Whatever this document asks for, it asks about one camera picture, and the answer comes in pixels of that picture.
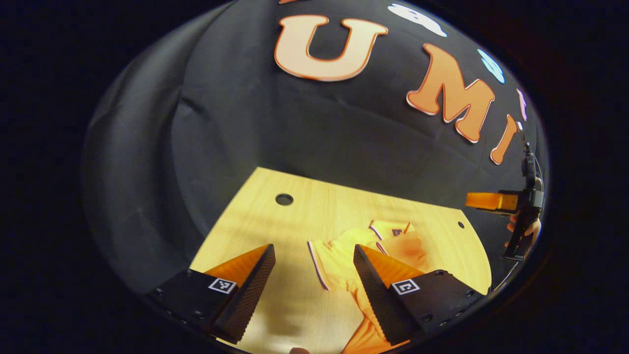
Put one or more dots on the orange T-shirt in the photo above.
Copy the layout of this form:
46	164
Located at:
339	260

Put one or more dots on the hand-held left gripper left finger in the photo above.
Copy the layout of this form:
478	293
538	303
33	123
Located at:
250	295

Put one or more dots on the black backdrop cloth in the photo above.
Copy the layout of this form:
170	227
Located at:
236	123

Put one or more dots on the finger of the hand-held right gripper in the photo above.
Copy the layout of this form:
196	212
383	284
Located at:
486	200

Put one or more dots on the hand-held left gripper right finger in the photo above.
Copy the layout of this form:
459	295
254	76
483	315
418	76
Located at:
378	300

